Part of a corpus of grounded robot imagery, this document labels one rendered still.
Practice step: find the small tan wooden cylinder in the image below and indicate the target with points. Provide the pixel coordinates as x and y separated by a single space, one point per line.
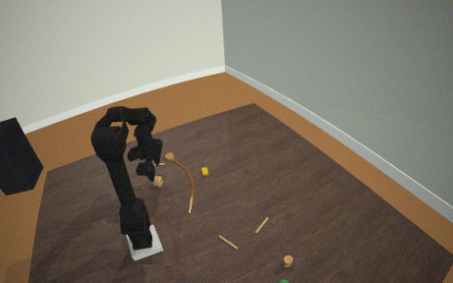
287 261

